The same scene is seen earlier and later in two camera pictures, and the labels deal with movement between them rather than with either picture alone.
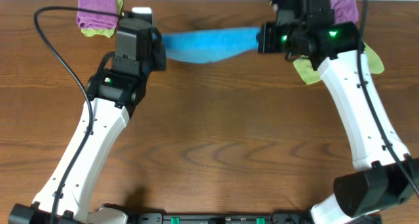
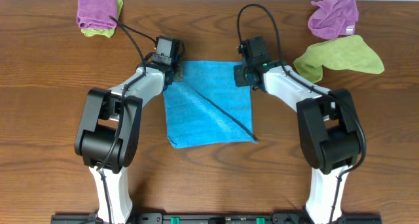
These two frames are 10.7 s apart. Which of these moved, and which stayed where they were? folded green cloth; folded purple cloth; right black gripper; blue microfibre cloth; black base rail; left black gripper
Moved: blue microfibre cloth; left black gripper; right black gripper
Stayed: folded purple cloth; black base rail; folded green cloth
